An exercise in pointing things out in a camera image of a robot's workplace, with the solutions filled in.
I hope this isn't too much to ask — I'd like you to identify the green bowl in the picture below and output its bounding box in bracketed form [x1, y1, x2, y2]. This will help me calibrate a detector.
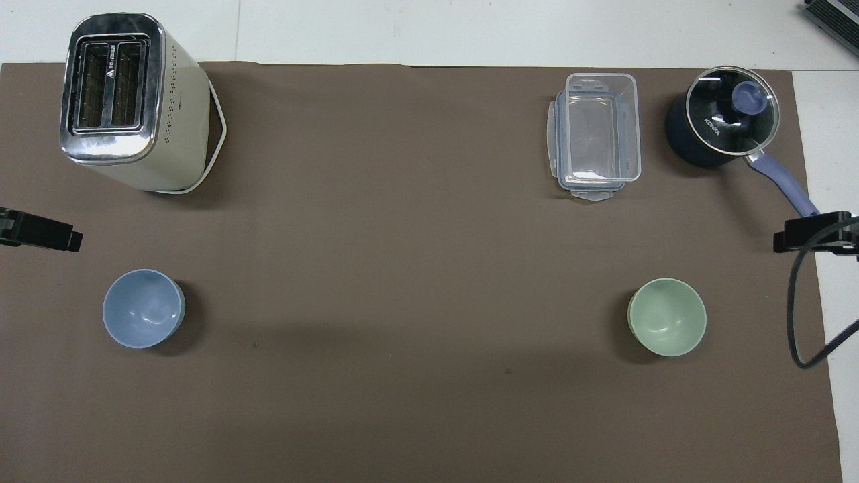
[627, 278, 707, 358]

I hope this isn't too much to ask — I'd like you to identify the blue bowl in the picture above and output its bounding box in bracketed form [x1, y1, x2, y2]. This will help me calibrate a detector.
[102, 269, 186, 350]

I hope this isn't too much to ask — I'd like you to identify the clear container lid blue seal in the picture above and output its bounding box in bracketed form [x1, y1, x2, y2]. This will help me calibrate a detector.
[548, 91, 637, 202]

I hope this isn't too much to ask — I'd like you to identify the clear plastic food container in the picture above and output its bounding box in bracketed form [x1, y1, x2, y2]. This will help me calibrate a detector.
[558, 72, 642, 186]

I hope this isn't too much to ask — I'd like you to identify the dark blue saucepan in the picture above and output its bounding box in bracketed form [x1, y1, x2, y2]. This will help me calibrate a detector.
[664, 65, 821, 219]

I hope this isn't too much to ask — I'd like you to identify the silver cream toaster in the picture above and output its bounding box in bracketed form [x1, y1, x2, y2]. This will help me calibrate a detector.
[60, 12, 213, 192]

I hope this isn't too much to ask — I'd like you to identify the glass saucepan lid blue knob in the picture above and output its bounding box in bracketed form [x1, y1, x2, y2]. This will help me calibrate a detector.
[686, 65, 781, 158]

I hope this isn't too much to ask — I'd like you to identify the white toaster cable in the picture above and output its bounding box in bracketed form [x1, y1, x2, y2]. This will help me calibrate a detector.
[149, 80, 228, 196]

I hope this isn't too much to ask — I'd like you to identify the black cable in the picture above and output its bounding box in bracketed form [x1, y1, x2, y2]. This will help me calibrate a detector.
[788, 216, 859, 369]

